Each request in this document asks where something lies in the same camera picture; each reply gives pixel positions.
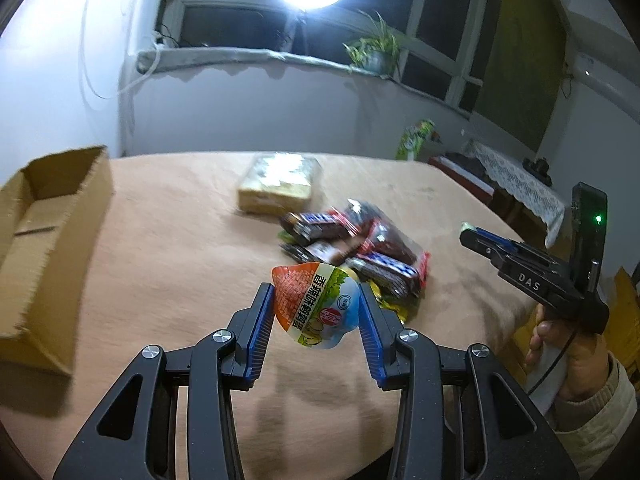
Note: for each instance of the white cabinet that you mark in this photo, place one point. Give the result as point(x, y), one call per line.
point(61, 69)

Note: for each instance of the yellow green snack packet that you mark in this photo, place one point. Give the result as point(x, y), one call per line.
point(405, 308)

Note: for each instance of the beige right sleeve forearm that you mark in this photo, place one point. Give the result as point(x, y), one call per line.
point(590, 429)

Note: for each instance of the white lace cloth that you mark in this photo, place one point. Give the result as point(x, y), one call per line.
point(510, 175)

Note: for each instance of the clear bag of dark snacks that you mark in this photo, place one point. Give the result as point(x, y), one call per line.
point(380, 233)

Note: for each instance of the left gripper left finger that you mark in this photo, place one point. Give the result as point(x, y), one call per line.
point(131, 434)

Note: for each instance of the brown cardboard box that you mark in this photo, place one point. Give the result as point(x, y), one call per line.
point(52, 211)

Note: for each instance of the beige tablecloth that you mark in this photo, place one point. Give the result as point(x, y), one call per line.
point(175, 259)

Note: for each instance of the dark chocolate bar wrapper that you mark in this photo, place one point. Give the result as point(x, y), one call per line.
point(309, 227)

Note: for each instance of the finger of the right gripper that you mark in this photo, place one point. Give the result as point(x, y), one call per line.
point(485, 243)

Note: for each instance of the wrapped bread loaf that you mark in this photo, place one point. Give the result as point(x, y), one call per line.
point(278, 183)

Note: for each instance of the green snack bag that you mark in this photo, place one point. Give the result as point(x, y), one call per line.
point(412, 140)

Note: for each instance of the light tripod stand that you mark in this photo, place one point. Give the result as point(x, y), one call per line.
point(295, 26)

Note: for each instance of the potted spider plant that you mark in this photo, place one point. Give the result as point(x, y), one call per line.
point(378, 52)

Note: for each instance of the right hand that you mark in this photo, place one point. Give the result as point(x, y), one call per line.
point(587, 361)

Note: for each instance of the blue white candy bar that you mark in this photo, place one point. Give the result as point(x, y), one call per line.
point(401, 280)

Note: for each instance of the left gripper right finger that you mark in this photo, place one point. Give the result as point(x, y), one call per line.
point(461, 414)

